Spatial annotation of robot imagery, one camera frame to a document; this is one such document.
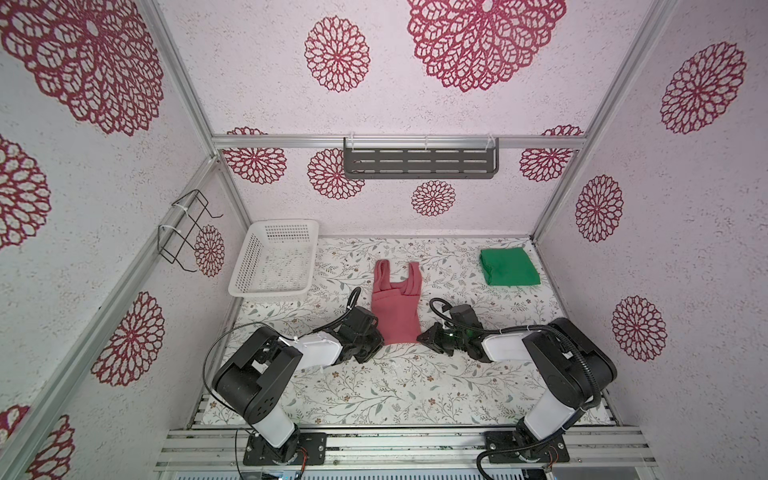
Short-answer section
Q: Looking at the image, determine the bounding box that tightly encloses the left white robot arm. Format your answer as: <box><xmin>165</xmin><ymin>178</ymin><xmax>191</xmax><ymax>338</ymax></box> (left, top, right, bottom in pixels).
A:
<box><xmin>211</xmin><ymin>306</ymin><xmax>384</xmax><ymax>457</ymax></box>

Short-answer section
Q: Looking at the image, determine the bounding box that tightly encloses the green tank top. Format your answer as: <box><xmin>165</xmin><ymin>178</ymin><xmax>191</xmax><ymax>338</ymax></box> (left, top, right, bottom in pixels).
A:
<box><xmin>480</xmin><ymin>247</ymin><xmax>541</xmax><ymax>287</ymax></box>

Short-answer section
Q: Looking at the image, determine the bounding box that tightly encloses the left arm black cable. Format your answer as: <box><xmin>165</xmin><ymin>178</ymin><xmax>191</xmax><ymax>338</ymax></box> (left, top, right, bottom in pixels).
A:
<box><xmin>202</xmin><ymin>286</ymin><xmax>362</xmax><ymax>480</ymax></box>

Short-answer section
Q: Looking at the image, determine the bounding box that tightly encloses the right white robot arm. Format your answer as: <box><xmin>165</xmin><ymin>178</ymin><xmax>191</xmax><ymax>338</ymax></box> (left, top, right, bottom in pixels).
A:
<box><xmin>417</xmin><ymin>298</ymin><xmax>618</xmax><ymax>447</ymax></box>

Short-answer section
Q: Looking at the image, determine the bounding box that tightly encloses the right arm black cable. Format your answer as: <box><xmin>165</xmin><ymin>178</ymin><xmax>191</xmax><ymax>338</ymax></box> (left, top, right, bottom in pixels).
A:
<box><xmin>428</xmin><ymin>296</ymin><xmax>603</xmax><ymax>480</ymax></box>

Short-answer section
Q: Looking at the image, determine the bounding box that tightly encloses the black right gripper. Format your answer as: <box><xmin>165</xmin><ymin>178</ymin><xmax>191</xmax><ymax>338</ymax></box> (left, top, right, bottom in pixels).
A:
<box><xmin>415</xmin><ymin>323</ymin><xmax>467</xmax><ymax>356</ymax></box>

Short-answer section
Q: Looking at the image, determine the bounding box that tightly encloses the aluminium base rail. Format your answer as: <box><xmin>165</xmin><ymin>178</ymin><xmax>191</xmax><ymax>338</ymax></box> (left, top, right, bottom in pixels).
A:
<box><xmin>150</xmin><ymin>426</ymin><xmax>657</xmax><ymax>477</ymax></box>

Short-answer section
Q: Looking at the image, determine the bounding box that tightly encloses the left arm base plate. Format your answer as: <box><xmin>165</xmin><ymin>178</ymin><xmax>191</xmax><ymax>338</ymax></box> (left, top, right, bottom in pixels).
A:
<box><xmin>242</xmin><ymin>432</ymin><xmax>328</xmax><ymax>467</ymax></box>

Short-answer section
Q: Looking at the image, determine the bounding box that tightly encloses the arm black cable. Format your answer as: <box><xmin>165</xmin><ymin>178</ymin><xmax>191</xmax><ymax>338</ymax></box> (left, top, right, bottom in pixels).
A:
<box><xmin>428</xmin><ymin>296</ymin><xmax>603</xmax><ymax>480</ymax></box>
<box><xmin>202</xmin><ymin>286</ymin><xmax>362</xmax><ymax>480</ymax></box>

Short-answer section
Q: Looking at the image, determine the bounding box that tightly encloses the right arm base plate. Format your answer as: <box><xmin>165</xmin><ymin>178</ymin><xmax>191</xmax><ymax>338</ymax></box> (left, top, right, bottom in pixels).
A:
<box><xmin>483</xmin><ymin>430</ymin><xmax>570</xmax><ymax>465</ymax></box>

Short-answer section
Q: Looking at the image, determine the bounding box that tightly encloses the white plastic laundry basket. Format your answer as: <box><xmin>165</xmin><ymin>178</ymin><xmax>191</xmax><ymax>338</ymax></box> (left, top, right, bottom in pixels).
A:
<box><xmin>228</xmin><ymin>219</ymin><xmax>319</xmax><ymax>303</ymax></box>

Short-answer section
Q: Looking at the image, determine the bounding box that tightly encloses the pink tank top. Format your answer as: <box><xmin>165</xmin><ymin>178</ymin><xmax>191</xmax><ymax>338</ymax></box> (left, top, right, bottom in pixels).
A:
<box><xmin>371</xmin><ymin>260</ymin><xmax>422</xmax><ymax>345</ymax></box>

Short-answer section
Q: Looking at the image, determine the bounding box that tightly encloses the dark grey wall shelf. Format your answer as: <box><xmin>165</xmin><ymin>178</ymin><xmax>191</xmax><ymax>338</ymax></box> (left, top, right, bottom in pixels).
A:
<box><xmin>342</xmin><ymin>138</ymin><xmax>500</xmax><ymax>180</ymax></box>

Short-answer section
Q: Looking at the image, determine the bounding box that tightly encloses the black wire wall rack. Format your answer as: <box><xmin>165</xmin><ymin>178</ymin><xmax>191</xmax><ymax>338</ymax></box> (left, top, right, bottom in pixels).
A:
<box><xmin>155</xmin><ymin>189</ymin><xmax>222</xmax><ymax>273</ymax></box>

